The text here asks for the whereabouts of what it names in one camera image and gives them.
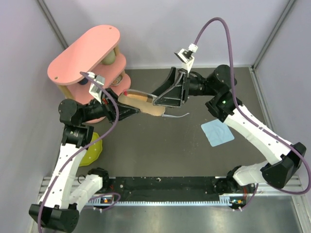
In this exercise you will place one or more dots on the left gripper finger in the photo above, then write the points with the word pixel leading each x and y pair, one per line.
pixel 111 95
pixel 125 111

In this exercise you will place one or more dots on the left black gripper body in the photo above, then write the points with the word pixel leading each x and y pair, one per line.
pixel 107 108

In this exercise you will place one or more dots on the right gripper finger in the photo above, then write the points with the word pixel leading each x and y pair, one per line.
pixel 167 83
pixel 168 95

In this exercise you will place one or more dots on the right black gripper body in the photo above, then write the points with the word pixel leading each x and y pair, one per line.
pixel 192 86

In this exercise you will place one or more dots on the plaid glasses case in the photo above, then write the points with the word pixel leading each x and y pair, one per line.
pixel 142 101

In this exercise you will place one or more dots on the light blue cleaning cloth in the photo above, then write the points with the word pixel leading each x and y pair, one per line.
pixel 217 132

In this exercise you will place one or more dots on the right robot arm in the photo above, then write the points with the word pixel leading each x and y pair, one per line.
pixel 283 158

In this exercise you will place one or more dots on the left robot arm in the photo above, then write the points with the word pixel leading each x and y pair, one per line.
pixel 65 160

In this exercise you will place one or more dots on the white sunglasses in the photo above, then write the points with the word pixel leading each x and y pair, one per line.
pixel 174 116

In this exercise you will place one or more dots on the small bowl on shelf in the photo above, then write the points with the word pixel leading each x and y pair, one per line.
pixel 117 80

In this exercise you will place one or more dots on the dark blue object on shelf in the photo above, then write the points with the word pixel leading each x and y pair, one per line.
pixel 83 81

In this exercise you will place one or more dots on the beige ball on shelf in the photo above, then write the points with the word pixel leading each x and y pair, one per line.
pixel 109 59

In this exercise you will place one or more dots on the yellow-green dotted plate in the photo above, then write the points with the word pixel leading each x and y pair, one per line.
pixel 92 154

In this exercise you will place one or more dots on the pink tiered wooden shelf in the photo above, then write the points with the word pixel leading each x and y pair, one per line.
pixel 85 54

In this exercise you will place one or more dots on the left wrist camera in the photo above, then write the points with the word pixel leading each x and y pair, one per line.
pixel 96 90

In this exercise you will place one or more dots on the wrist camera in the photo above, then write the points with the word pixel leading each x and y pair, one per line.
pixel 186 56
pixel 96 90

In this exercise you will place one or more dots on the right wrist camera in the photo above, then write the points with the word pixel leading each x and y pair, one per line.
pixel 186 56

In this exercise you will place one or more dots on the aluminium frame rail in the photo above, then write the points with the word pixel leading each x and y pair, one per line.
pixel 292 188

